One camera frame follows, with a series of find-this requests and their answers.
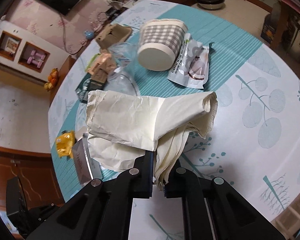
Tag white grey snack pouch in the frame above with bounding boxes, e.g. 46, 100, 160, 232
167, 33, 213, 89

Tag small tan cardboard box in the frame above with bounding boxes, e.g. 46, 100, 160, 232
87, 53, 117, 83

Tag grey checked paper cup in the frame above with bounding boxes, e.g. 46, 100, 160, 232
137, 18, 188, 72

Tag blue ceramic teapot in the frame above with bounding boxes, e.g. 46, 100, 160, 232
84, 30, 95, 40

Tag clear plastic bottle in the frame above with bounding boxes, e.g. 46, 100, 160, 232
104, 42, 140, 96

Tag fruit bowl with oranges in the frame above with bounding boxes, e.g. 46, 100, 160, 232
44, 68, 59, 91

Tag brown cardboard egg carton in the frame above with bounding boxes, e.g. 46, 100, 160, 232
95, 23, 133, 49

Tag cream paper bag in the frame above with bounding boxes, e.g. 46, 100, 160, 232
86, 90, 218, 190

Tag pink dumbbells on shelf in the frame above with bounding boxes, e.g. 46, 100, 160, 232
27, 50, 46, 69

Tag green white tea packet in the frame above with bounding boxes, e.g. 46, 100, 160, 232
85, 53, 101, 73

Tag yellow snack wrapper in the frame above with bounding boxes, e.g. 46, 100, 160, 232
55, 131, 76, 159

